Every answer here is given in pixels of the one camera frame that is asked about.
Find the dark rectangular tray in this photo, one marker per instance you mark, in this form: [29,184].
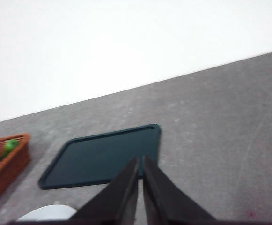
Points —
[98,159]

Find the brown wicker basket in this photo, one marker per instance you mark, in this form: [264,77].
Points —
[9,173]

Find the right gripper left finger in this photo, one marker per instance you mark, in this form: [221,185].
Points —
[119,201]

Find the green chili pepper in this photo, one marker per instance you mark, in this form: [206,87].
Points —
[10,145]

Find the grey round plate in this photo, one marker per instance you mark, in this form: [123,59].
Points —
[49,212]

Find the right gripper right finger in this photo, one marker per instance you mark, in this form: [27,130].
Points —
[163,201]

